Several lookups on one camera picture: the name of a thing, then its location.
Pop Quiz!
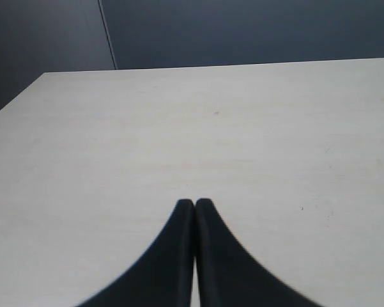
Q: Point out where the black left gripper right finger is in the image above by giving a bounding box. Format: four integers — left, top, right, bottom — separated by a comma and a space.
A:
195, 198, 319, 307

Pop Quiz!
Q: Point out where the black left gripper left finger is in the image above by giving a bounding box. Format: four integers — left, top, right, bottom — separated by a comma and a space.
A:
81, 199, 195, 306

